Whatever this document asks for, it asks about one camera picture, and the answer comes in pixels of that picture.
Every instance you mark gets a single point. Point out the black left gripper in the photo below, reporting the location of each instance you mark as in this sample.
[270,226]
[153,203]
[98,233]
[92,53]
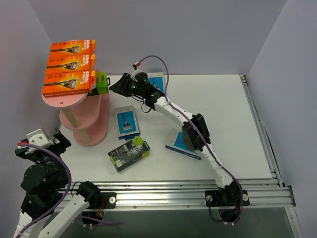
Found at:
[62,141]

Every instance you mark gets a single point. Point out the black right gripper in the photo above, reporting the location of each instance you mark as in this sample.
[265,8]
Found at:
[127,85]

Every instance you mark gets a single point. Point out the black green Gillette Labs box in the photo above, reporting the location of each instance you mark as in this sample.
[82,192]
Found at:
[102,83]

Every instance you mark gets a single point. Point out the blue Harry's razor box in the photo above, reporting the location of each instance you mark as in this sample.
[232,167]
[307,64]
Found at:
[126,122]

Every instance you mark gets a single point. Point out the orange Gillette Fusion box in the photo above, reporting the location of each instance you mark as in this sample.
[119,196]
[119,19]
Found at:
[70,83]
[66,64]

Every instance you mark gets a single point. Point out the orange Gillette Fusion5 razor box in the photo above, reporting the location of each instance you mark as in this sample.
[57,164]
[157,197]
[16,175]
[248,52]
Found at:
[73,47]

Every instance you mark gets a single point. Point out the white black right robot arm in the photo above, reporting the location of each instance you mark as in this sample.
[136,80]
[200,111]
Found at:
[195,132]

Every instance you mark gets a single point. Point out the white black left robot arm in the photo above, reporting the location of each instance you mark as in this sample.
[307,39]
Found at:
[46,183]

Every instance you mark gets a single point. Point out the pink three-tier wooden shelf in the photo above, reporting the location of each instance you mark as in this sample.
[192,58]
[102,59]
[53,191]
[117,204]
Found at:
[86,117]

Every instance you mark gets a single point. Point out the blue Harry's box far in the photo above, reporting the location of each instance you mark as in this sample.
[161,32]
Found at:
[157,80]

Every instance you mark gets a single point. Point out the blue Harry's box tilted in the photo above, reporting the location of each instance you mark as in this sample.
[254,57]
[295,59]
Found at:
[175,143]

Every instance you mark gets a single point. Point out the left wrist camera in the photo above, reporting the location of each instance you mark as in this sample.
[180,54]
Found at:
[39,138]

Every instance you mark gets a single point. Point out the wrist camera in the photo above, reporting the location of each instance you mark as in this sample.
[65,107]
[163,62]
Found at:
[39,138]
[136,69]

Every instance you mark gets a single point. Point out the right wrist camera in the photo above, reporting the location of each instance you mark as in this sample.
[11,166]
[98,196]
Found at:
[136,69]

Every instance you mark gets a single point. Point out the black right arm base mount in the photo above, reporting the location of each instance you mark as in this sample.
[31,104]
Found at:
[222,198]

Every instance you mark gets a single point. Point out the aluminium mounting rail frame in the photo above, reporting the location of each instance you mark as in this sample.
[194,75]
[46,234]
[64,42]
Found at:
[166,180]

